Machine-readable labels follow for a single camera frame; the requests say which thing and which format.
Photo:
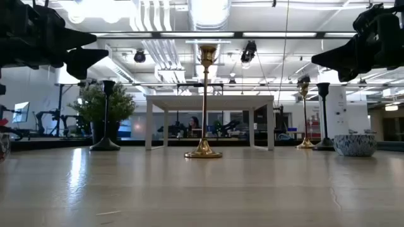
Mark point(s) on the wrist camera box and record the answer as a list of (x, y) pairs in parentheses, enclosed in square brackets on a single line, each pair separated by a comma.
[(47, 17), (367, 19)]

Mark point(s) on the leaf patterned candle tin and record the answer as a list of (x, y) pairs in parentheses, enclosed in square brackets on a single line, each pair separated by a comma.
[(355, 145)]

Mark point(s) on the black overhead frame bar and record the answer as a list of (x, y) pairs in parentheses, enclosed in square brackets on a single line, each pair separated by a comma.
[(238, 35)]

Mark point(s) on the red white storage rack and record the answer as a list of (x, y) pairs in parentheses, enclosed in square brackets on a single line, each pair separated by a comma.
[(314, 126)]

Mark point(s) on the black ceiling spotlight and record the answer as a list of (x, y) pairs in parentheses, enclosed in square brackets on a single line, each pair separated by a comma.
[(139, 56), (303, 79)]

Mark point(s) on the person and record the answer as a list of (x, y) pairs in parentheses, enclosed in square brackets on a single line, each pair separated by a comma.
[(194, 123)]

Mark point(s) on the black candlestick holder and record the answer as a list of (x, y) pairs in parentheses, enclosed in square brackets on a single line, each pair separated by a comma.
[(105, 145), (325, 145)]

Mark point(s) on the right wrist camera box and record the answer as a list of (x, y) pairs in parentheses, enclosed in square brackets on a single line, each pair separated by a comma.
[(367, 19)]

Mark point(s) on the black table edge rail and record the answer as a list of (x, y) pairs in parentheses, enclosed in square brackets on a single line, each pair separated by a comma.
[(53, 143)]

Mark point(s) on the lit computer monitor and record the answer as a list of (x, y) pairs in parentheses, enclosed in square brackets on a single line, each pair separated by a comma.
[(21, 112)]

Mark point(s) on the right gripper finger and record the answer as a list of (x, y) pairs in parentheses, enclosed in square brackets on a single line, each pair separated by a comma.
[(348, 76), (350, 55)]

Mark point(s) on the green artificial plant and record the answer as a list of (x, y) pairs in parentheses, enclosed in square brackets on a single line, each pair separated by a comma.
[(91, 104)]

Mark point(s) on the black plant pot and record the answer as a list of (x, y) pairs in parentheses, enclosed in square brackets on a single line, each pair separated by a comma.
[(96, 132)]

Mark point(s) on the gold candlestick holder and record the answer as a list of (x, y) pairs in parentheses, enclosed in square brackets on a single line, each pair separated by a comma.
[(305, 144), (203, 152)]

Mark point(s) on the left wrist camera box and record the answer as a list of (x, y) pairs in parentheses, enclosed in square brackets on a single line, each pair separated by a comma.
[(47, 17)]

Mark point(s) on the black idle robot arm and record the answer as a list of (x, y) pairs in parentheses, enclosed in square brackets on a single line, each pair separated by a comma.
[(47, 118)]

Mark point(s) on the white perforated metal shelf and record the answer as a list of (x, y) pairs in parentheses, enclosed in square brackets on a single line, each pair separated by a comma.
[(189, 102)]

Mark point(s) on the paisley patterned candle tin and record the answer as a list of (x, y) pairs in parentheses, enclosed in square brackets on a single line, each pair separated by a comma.
[(3, 148)]

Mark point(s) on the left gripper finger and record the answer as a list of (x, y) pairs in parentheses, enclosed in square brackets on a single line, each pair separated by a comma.
[(85, 61), (77, 39)]

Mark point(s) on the silver ventilation duct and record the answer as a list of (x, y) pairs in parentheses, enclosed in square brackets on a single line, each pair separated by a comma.
[(210, 14)]

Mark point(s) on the lit ceiling lamp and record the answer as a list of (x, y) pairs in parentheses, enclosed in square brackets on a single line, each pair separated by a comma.
[(391, 108)]

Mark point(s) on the white round column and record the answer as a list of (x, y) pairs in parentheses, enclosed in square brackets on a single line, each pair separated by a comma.
[(336, 104)]

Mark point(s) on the black overhead camera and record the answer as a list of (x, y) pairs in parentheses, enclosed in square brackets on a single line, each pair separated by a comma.
[(248, 52)]

